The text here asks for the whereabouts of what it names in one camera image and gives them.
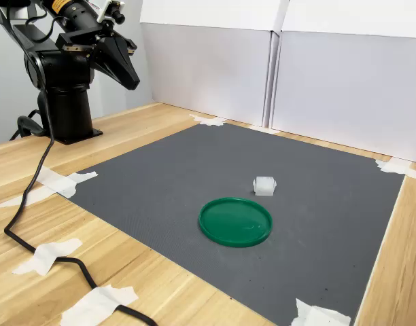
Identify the small white plastic terminal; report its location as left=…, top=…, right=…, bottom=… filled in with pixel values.
left=252, top=175, right=277, bottom=197

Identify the round green lid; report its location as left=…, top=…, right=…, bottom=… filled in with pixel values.
left=198, top=197, right=274, bottom=248

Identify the white tape piece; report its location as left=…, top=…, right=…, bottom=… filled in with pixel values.
left=247, top=124, right=281, bottom=135
left=189, top=113, right=226, bottom=128
left=290, top=297, right=352, bottom=326
left=59, top=284, right=140, bottom=326
left=0, top=166, right=99, bottom=210
left=374, top=157, right=416, bottom=180
left=12, top=237, right=84, bottom=276

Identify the dark grey mat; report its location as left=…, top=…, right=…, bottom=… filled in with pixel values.
left=56, top=122, right=406, bottom=326

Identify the white partition block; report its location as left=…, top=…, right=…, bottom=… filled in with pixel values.
left=268, top=0, right=416, bottom=165

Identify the white camera box with board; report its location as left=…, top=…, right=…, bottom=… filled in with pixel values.
left=98, top=0, right=126, bottom=25

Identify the black base power cable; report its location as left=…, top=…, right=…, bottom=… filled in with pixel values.
left=9, top=108, right=48, bottom=142

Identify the black camera cable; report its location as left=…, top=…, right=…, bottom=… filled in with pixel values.
left=3, top=0, right=158, bottom=326

